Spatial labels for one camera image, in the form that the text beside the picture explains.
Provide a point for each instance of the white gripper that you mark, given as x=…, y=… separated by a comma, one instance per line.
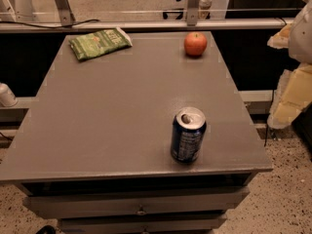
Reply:
x=302, y=38

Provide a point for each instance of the red apple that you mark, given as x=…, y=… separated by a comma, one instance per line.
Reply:
x=195, y=44

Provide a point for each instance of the blue pepsi can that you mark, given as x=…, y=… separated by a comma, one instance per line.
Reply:
x=189, y=127

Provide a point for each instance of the green chip bag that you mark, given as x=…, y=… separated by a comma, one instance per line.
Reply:
x=100, y=43

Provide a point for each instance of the grey drawer cabinet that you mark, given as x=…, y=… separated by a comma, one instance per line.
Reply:
x=94, y=148

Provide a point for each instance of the white bottle at left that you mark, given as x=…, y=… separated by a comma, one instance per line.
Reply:
x=7, y=97

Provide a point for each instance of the metal railing frame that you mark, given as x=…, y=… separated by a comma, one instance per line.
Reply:
x=89, y=15

